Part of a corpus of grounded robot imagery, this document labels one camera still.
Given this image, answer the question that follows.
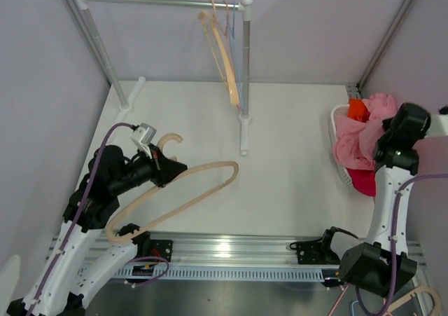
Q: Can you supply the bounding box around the beige hanger of magenta shirt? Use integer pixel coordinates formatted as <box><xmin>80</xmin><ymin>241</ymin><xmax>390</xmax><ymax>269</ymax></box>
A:
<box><xmin>197</xmin><ymin>0</ymin><xmax>242</xmax><ymax>109</ymax></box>

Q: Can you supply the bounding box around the magenta t shirt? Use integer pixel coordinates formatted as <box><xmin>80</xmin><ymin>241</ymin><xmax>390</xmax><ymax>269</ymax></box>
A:
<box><xmin>347</xmin><ymin>169</ymin><xmax>377</xmax><ymax>198</ymax></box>

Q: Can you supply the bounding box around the pink hanger on floor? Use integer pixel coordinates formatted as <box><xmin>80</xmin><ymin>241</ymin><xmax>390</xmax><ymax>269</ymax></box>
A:
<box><xmin>327</xmin><ymin>280</ymin><xmax>389</xmax><ymax>316</ymax></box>

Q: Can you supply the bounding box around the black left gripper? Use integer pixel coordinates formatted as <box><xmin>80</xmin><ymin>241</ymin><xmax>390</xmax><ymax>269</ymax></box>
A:
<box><xmin>111</xmin><ymin>142</ymin><xmax>187</xmax><ymax>195</ymax></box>

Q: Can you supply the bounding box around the blue hanger on floor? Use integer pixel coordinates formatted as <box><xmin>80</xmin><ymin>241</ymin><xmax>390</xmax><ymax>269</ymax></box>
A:
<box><xmin>350</xmin><ymin>300</ymin><xmax>365</xmax><ymax>316</ymax></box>

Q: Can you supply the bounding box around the beige hanger on floor right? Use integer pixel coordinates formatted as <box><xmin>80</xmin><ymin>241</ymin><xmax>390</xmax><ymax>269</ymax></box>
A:
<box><xmin>386</xmin><ymin>286</ymin><xmax>442</xmax><ymax>316</ymax></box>

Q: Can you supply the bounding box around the pink t shirt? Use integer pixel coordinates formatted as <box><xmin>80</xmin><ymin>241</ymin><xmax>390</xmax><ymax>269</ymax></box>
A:
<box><xmin>332</xmin><ymin>93</ymin><xmax>398</xmax><ymax>171</ymax></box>

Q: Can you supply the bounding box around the white perforated laundry basket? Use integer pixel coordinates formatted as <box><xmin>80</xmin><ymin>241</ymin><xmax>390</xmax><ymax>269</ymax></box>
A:
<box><xmin>329</xmin><ymin>104</ymin><xmax>354</xmax><ymax>188</ymax></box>

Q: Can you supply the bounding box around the beige hanger of pink shirt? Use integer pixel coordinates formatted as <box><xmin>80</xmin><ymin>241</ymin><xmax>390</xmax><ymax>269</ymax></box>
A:
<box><xmin>104</xmin><ymin>132</ymin><xmax>241</xmax><ymax>245</ymax></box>

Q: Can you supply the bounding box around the white slotted cable duct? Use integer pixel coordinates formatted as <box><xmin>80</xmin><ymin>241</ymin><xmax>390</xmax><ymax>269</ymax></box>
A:
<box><xmin>112</xmin><ymin>264</ymin><xmax>338</xmax><ymax>282</ymax></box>

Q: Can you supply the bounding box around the light blue wire hanger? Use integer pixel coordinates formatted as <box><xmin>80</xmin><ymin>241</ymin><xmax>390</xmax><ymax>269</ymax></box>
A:
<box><xmin>230</xmin><ymin>1</ymin><xmax>244</xmax><ymax>110</ymax></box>

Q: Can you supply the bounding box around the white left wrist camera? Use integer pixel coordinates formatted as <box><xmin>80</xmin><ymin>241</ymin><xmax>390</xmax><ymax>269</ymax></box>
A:
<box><xmin>130</xmin><ymin>123</ymin><xmax>157</xmax><ymax>158</ymax></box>

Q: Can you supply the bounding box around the pink wire hanger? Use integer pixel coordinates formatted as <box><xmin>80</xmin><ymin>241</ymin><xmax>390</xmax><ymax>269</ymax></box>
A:
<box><xmin>223</xmin><ymin>1</ymin><xmax>242</xmax><ymax>99</ymax></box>

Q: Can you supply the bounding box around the orange t shirt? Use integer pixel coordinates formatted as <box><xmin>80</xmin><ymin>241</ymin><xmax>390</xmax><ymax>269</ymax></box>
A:
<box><xmin>347</xmin><ymin>98</ymin><xmax>370</xmax><ymax>123</ymax></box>

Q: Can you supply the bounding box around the metal clothes rack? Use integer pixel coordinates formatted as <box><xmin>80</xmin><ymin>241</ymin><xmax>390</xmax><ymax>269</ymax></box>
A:
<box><xmin>74</xmin><ymin>0</ymin><xmax>253</xmax><ymax>156</ymax></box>

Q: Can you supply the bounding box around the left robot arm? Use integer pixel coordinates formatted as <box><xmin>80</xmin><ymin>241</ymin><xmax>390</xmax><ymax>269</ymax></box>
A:
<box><xmin>6</xmin><ymin>144</ymin><xmax>188</xmax><ymax>315</ymax></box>

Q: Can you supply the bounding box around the aluminium mounting rail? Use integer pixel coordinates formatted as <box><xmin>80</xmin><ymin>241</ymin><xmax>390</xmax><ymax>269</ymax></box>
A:
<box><xmin>45</xmin><ymin>230</ymin><xmax>424</xmax><ymax>266</ymax></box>

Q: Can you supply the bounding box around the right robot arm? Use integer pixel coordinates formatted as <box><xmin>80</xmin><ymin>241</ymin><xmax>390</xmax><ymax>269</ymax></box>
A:
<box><xmin>289</xmin><ymin>103</ymin><xmax>431</xmax><ymax>298</ymax></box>

